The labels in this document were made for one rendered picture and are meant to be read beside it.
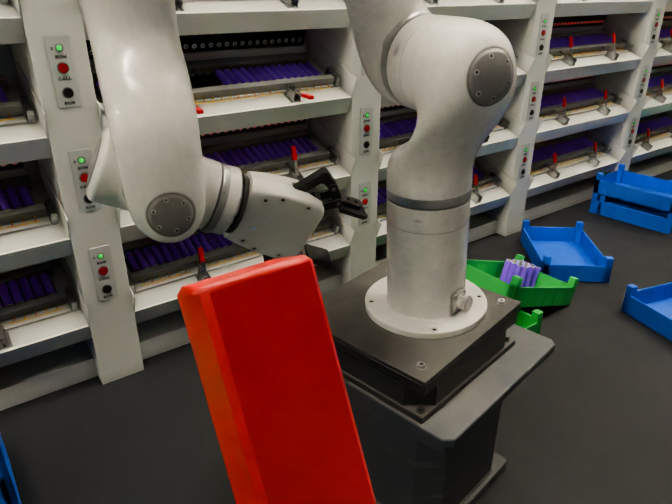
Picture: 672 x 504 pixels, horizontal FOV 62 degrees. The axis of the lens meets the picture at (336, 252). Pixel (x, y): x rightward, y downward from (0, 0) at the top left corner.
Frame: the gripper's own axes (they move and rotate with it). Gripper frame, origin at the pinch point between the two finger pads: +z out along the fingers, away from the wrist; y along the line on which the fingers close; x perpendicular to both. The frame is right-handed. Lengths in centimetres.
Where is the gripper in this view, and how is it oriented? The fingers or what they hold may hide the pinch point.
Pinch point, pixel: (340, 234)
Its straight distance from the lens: 76.1
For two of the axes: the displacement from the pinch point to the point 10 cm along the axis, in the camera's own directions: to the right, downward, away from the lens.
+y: 4.9, -6.9, -5.3
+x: -2.1, -6.9, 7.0
